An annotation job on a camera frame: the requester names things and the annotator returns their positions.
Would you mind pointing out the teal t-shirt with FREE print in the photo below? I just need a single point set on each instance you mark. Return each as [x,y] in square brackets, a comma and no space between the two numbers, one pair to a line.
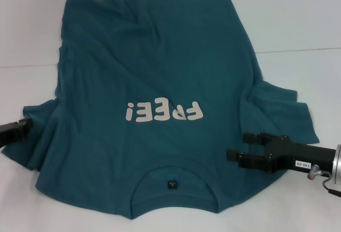
[160,69]

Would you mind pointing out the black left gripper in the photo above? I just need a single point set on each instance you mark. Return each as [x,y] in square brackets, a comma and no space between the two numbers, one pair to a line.
[10,133]

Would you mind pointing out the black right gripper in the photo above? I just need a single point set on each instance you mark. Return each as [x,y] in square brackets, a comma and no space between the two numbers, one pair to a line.
[287,155]

